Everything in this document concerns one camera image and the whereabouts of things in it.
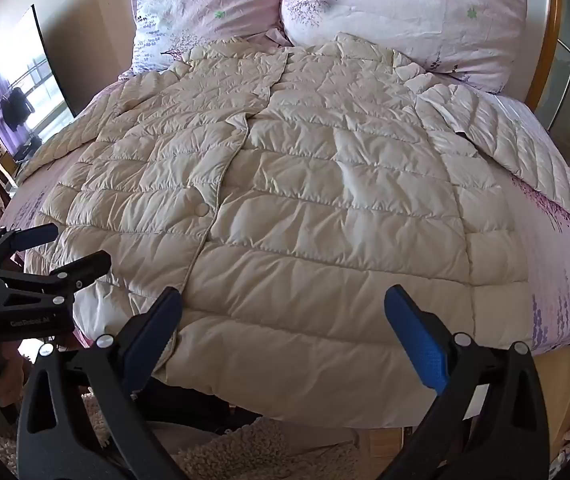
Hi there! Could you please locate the beige quilted blanket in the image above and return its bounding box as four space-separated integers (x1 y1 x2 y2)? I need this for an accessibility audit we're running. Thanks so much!
15 32 570 428

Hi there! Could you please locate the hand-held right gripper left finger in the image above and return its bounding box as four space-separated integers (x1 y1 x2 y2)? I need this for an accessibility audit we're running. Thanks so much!
16 286 190 480

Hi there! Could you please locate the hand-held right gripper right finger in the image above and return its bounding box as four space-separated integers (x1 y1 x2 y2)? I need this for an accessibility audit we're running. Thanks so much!
384 285 554 480

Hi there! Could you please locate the beige shaggy rug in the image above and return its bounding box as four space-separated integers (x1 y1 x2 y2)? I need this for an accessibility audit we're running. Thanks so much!
0 390 366 480

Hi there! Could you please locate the pink floral bed sheet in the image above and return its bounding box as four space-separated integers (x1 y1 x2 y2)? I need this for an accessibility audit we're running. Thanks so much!
0 80 570 357

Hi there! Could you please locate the pink floral pillow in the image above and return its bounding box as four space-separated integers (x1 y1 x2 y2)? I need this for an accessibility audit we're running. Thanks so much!
119 0 286 80
279 0 530 95

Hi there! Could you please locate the flat television screen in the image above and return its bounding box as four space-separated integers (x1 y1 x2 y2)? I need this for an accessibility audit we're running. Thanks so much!
0 4 78 159

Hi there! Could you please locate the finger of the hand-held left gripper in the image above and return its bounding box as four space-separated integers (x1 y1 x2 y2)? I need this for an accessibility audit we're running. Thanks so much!
49 251 113 292
0 224 60 267

